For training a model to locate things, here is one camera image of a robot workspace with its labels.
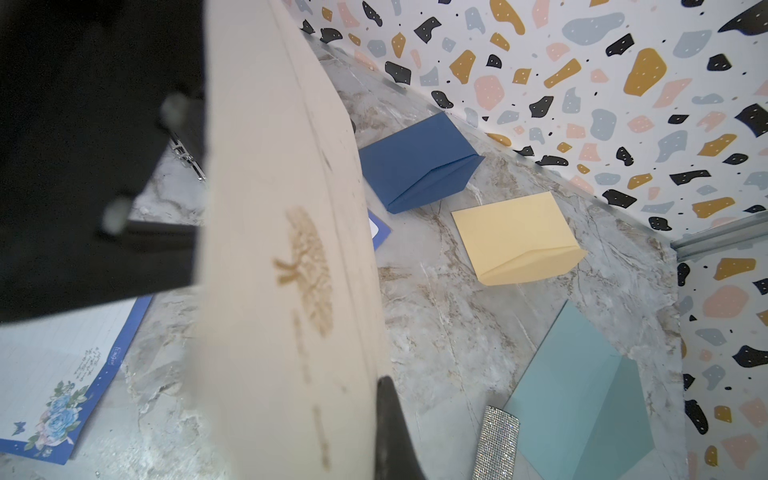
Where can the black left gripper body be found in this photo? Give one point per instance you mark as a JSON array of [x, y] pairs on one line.
[[91, 94]]

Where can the glitter filled clear tube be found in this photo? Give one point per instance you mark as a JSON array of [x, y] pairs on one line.
[[497, 446]]

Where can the aluminium right corner post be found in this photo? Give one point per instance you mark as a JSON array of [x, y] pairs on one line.
[[743, 231]]

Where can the white letter paper blue border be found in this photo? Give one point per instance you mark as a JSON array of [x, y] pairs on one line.
[[54, 371]]

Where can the black hard case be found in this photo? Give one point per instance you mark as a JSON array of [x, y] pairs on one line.
[[187, 159]]

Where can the yellow kraft envelope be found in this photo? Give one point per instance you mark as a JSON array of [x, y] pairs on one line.
[[519, 240]]

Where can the cream envelope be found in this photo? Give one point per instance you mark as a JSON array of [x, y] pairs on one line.
[[291, 336]]

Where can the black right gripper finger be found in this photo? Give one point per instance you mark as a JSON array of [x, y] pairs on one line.
[[395, 457]]

